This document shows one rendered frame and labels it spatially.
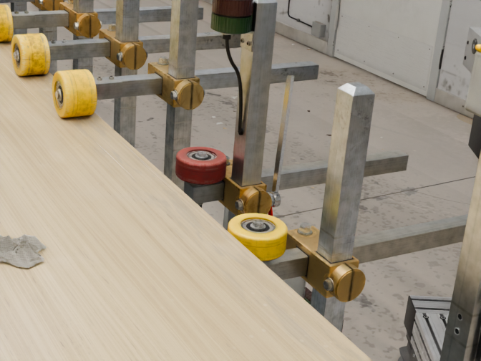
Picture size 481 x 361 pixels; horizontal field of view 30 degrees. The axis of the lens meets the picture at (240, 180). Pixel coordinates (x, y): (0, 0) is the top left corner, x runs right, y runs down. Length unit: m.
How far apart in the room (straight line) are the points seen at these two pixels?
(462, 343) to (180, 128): 0.75
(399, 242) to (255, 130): 0.28
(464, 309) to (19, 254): 0.52
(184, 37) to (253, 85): 0.25
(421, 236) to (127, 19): 0.75
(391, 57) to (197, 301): 4.26
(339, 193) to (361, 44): 4.25
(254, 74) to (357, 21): 4.09
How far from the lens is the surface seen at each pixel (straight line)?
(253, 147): 1.39
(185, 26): 1.56
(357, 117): 1.15
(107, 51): 1.84
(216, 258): 1.12
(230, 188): 1.43
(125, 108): 1.84
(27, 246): 1.10
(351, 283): 1.23
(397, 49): 5.17
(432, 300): 2.50
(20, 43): 1.77
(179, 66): 1.57
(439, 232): 1.40
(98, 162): 1.39
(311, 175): 1.53
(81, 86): 1.54
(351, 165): 1.17
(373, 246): 1.32
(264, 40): 1.34
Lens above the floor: 1.43
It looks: 23 degrees down
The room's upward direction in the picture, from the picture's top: 5 degrees clockwise
